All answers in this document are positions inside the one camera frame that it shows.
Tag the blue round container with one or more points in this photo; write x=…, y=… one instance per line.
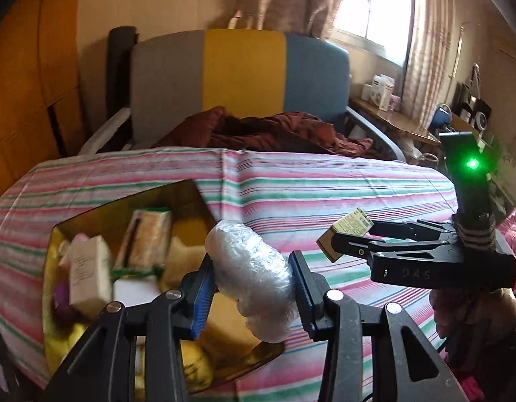
x=440, y=117

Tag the gold cardboard box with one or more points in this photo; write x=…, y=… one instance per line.
x=178, y=201

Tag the grey yellow blue chair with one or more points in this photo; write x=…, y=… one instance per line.
x=241, y=71

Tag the purple snack packet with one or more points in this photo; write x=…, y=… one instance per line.
x=63, y=297

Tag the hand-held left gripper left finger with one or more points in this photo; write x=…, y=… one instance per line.
x=203, y=297

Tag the cluttered side rack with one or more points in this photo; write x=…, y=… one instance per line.
x=478, y=113

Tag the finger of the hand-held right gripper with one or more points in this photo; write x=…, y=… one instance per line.
x=392, y=249
x=413, y=230

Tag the striped bed sheet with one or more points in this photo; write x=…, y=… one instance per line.
x=304, y=192

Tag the window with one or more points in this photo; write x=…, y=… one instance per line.
x=375, y=4

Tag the wooden desk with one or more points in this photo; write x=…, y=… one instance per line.
x=392, y=119

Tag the small pink box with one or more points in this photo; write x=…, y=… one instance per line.
x=394, y=102

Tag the white box with blue print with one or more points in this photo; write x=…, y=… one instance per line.
x=383, y=92

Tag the maroon cloth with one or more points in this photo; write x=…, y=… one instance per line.
x=274, y=132

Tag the white sponge block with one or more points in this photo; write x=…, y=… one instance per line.
x=134, y=291

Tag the white plastic-wrapped bundle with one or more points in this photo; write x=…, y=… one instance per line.
x=249, y=272

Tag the yellow green packet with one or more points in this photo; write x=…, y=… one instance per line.
x=197, y=364

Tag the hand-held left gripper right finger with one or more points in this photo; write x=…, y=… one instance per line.
x=302, y=284

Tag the small green carton box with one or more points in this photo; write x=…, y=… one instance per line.
x=346, y=228

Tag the red cloth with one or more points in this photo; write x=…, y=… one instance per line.
x=515, y=234

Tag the green scouring pad pack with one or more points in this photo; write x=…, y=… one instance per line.
x=145, y=238

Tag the small white box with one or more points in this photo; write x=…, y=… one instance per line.
x=367, y=92

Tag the black upright panel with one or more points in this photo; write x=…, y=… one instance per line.
x=119, y=71

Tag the orange wooden wardrobe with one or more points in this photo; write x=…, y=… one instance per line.
x=27, y=71

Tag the white printed carton box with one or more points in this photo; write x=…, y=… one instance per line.
x=88, y=276

